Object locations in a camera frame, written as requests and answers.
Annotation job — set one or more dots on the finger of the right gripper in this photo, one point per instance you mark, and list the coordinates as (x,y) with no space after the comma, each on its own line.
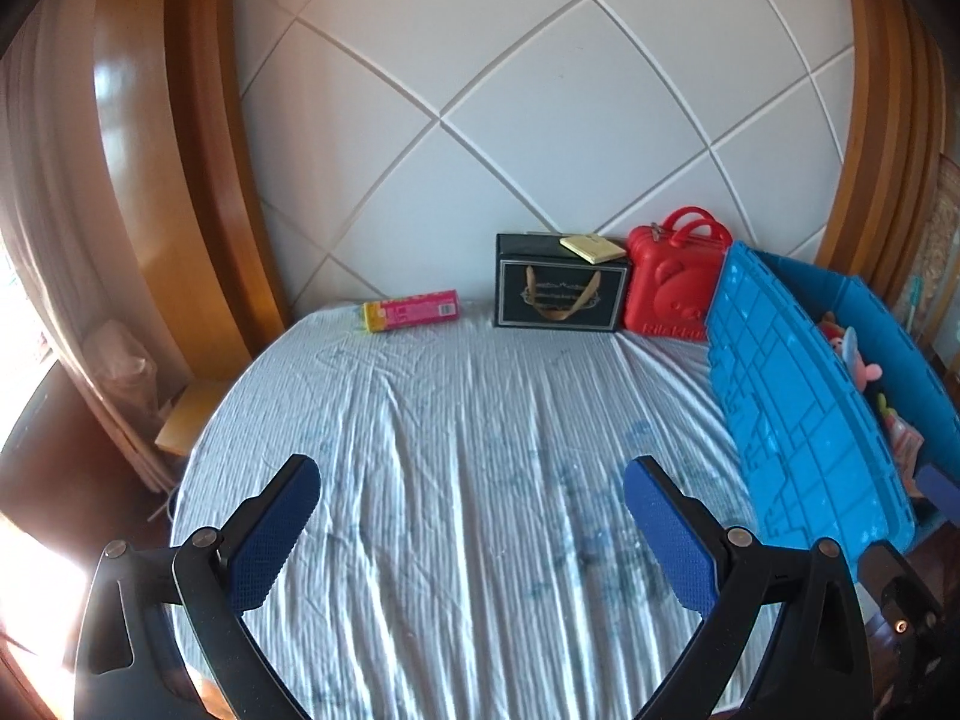
(905,601)
(941,492)

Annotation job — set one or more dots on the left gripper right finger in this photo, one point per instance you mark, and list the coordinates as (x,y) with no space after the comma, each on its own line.
(816,663)

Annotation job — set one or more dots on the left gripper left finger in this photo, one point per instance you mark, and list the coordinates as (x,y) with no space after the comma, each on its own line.
(128,663)

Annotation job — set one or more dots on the pink white pack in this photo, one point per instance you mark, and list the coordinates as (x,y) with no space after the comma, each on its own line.
(905,443)

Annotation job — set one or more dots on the blue plastic storage crate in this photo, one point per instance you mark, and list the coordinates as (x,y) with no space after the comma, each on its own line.
(814,451)

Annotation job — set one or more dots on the pink pig plush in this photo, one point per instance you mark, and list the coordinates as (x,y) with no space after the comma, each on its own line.
(844,341)

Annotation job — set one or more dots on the wooden bedside table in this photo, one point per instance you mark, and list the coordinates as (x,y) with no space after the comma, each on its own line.
(189,416)

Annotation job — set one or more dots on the red bear suitcase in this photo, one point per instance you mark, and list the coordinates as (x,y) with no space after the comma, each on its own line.
(675,267)

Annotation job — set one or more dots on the white striped bed sheet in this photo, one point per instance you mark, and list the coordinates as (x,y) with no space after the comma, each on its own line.
(471,555)

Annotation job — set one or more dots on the black gift box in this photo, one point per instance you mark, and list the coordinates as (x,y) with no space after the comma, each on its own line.
(541,285)

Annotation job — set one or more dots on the yellow packet on box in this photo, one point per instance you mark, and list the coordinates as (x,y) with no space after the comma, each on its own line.
(593,249)

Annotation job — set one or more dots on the pink yellow tube box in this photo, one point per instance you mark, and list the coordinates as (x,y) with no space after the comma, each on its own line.
(400,313)

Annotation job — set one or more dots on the teal mop handle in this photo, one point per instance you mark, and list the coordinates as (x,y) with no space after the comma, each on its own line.
(914,296)

